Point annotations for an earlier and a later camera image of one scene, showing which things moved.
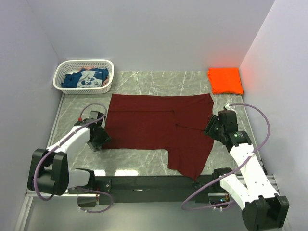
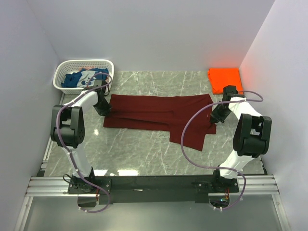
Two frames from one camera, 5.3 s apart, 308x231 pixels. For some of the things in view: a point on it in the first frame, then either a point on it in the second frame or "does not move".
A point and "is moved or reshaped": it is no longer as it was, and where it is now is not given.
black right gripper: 212,128 → 218,113
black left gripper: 99,138 → 102,106
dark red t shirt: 175,122 is moved or reshaped
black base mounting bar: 157,189 does not move
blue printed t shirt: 86,78 does not move
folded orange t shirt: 225,80 does not move
